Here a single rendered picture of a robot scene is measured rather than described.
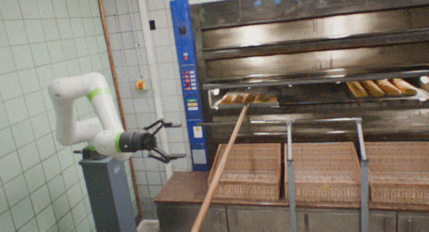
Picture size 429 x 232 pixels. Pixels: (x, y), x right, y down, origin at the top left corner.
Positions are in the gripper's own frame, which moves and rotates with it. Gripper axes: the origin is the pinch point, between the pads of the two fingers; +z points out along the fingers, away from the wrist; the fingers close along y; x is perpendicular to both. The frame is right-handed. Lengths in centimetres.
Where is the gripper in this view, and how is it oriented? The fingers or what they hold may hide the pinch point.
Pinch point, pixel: (180, 141)
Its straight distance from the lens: 139.4
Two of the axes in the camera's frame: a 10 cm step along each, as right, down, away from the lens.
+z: 9.7, -0.5, -2.4
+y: 1.1, 9.6, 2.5
